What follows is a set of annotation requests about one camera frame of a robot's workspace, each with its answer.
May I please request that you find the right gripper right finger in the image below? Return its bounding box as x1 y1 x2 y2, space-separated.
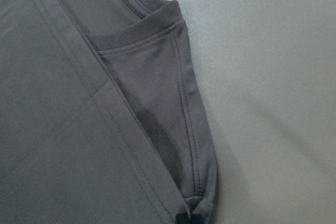
191 215 205 224

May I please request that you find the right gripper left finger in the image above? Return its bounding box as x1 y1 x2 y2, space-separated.
175 213 190 224

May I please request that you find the dark brown t-shirt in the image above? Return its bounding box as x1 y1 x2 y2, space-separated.
1 0 217 223

